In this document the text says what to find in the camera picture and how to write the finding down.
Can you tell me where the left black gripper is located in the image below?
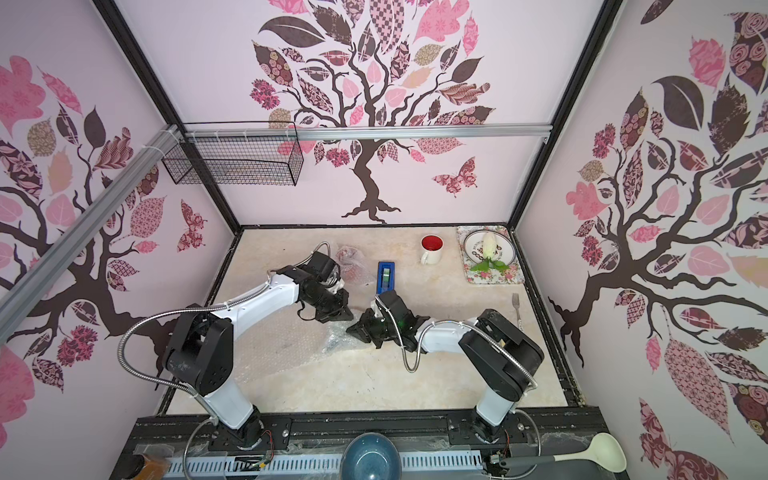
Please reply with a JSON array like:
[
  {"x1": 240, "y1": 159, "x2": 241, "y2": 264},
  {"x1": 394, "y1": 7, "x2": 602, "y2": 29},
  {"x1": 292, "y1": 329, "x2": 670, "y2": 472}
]
[{"x1": 304, "y1": 285, "x2": 356, "y2": 323}]

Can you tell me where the lavender mug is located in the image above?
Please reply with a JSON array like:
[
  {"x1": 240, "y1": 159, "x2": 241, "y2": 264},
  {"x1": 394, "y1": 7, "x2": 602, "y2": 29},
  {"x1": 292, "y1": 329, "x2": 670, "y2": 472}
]
[{"x1": 323, "y1": 327, "x2": 367, "y2": 355}]

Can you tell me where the blue tape dispenser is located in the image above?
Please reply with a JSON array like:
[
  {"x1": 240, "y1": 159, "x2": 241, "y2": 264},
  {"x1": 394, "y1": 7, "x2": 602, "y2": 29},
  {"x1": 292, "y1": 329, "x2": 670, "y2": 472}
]
[{"x1": 376, "y1": 261, "x2": 395, "y2": 295}]

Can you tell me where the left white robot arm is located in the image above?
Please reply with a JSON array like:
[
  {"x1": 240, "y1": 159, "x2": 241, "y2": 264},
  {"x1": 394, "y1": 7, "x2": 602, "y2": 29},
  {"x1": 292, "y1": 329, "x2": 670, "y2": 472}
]
[{"x1": 162, "y1": 251, "x2": 353, "y2": 449}]

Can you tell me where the white mug red interior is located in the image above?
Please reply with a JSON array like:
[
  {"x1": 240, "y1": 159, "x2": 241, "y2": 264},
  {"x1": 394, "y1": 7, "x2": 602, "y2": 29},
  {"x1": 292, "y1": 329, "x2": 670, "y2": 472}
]
[{"x1": 420, "y1": 234, "x2": 444, "y2": 265}]

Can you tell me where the metal fork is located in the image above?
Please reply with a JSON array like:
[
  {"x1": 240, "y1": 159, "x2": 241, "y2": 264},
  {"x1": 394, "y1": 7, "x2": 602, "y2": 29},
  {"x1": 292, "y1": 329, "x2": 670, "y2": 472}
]
[{"x1": 511, "y1": 293, "x2": 523, "y2": 329}]

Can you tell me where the white green toy vegetable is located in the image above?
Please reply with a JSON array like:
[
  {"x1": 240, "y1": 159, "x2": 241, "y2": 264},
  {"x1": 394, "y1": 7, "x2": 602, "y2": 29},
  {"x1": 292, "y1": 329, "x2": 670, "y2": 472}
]
[{"x1": 470, "y1": 232, "x2": 509, "y2": 273}]

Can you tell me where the floral placemat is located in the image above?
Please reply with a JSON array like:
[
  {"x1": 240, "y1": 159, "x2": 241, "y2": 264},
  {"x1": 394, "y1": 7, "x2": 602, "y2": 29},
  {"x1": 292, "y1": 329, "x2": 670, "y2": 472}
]
[{"x1": 456, "y1": 226, "x2": 525, "y2": 286}]

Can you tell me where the white decorated plate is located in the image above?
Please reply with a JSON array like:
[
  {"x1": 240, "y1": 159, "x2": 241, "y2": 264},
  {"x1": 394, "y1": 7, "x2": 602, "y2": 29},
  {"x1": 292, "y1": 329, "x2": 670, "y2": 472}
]
[{"x1": 461, "y1": 229, "x2": 517, "y2": 269}]

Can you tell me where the blue ceramic bowl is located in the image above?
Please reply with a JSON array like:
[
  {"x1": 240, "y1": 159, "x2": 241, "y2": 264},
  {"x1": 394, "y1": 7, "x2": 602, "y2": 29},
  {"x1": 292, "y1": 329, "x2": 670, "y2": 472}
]
[{"x1": 338, "y1": 432, "x2": 402, "y2": 480}]

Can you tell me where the left metal flex conduit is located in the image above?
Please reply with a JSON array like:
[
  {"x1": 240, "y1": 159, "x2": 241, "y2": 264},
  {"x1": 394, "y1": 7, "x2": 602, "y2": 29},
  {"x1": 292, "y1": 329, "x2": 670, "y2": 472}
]
[{"x1": 116, "y1": 241, "x2": 332, "y2": 400}]

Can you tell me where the brown jar black lid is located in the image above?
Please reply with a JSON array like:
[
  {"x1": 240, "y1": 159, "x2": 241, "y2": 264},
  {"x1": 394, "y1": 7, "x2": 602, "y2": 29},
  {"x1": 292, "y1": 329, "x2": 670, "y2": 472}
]
[{"x1": 120, "y1": 454, "x2": 170, "y2": 480}]

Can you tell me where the black wire basket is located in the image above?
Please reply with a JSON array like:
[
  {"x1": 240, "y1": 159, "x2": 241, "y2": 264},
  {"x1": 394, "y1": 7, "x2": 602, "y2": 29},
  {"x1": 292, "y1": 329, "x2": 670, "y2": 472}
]
[{"x1": 163, "y1": 120, "x2": 304, "y2": 186}]

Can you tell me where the cream ladle grey handle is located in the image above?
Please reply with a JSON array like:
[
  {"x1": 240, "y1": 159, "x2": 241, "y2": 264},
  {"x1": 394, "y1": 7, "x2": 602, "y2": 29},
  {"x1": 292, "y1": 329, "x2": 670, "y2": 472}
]
[{"x1": 497, "y1": 433, "x2": 628, "y2": 475}]

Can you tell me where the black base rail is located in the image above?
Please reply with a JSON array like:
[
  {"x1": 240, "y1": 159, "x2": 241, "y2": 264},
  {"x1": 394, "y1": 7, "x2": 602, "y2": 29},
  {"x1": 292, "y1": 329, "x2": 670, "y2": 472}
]
[{"x1": 109, "y1": 407, "x2": 613, "y2": 479}]

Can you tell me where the rear aluminium frame bar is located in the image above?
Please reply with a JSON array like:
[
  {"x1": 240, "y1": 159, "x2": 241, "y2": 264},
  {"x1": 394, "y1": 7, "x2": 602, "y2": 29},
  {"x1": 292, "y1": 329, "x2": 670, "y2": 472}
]
[{"x1": 184, "y1": 124, "x2": 552, "y2": 141}]

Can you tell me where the aluminium frame bar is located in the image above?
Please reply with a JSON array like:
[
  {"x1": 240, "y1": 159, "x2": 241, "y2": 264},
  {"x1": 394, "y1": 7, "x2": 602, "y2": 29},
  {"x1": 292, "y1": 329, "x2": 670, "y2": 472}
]
[
  {"x1": 184, "y1": 124, "x2": 552, "y2": 141},
  {"x1": 1, "y1": 125, "x2": 181, "y2": 343}
]

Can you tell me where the white slotted cable duct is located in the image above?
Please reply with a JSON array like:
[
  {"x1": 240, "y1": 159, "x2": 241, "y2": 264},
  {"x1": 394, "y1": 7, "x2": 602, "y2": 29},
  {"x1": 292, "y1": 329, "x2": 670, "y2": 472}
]
[{"x1": 187, "y1": 450, "x2": 484, "y2": 479}]

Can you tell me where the left aluminium frame bar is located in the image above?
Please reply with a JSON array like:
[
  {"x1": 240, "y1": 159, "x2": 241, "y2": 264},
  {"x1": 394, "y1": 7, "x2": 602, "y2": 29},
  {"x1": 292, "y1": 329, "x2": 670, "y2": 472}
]
[{"x1": 1, "y1": 125, "x2": 181, "y2": 343}]

